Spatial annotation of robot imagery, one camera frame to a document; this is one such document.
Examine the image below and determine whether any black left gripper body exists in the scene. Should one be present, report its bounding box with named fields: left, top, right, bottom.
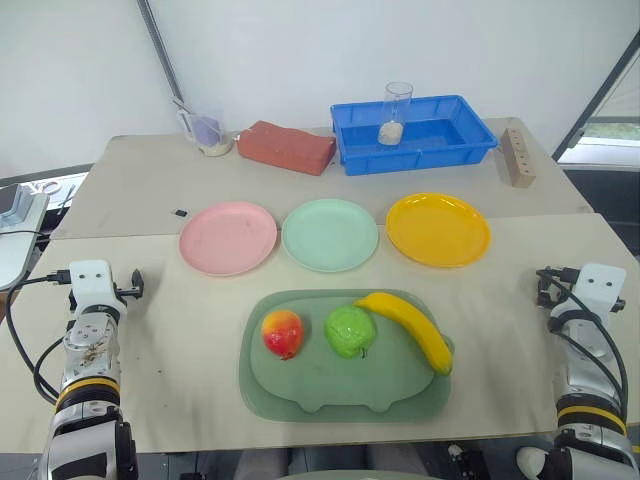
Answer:
left=115, top=268, right=147, bottom=302

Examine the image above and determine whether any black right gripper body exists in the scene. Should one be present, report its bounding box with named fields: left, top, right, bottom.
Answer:
left=535, top=266, right=577, bottom=308

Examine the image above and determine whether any pink plate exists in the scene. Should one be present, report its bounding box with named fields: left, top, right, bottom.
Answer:
left=178, top=200, right=279, bottom=277

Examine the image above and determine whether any yellow plate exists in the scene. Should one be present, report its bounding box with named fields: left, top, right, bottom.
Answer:
left=385, top=192, right=492, bottom=269

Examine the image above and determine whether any light green plate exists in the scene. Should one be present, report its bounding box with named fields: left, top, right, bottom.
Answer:
left=281, top=197, right=380, bottom=274

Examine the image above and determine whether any grey side table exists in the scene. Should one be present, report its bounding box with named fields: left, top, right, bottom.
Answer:
left=0, top=192, right=51, bottom=291

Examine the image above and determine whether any wooden block with holes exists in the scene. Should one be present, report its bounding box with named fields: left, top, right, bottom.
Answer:
left=499, top=127, right=537, bottom=189

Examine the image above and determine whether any yellow banana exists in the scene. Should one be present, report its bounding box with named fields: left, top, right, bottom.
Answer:
left=352, top=291, right=454, bottom=377

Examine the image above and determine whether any red yellow apple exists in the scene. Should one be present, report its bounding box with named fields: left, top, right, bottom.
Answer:
left=260, top=309, right=305, bottom=361

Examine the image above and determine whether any blue plastic bin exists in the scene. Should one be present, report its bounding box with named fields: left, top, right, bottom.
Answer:
left=329, top=94, right=500, bottom=177

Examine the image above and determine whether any red brick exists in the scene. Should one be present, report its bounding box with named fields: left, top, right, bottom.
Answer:
left=236, top=119, right=337, bottom=178

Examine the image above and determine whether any green apple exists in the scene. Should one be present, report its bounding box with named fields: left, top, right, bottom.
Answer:
left=322, top=304, right=377, bottom=360

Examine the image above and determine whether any green plastic tray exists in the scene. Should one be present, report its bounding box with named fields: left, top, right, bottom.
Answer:
left=239, top=288, right=457, bottom=426

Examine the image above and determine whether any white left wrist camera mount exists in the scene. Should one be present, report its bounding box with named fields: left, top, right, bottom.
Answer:
left=67, top=259, right=126, bottom=317

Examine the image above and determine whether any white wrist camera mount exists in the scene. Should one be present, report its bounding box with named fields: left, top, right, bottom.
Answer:
left=67, top=259, right=126, bottom=317
left=569, top=263, right=628, bottom=315

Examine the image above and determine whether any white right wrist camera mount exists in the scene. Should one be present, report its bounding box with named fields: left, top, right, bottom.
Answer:
left=569, top=263, right=628, bottom=315

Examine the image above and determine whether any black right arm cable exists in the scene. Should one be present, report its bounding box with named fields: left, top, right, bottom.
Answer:
left=546, top=287, right=630, bottom=419

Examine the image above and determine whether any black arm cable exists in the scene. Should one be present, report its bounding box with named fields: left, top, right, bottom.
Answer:
left=5, top=270, right=72, bottom=405
left=546, top=287, right=630, bottom=419

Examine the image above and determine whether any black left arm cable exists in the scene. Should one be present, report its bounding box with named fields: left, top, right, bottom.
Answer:
left=5, top=270, right=72, bottom=405

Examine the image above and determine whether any clear measuring cup with handle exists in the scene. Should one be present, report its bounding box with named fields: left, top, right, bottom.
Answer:
left=171, top=97, right=235, bottom=158

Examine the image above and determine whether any dark tent frame bar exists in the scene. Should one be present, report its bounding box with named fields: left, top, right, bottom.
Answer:
left=551, top=30, right=640, bottom=162

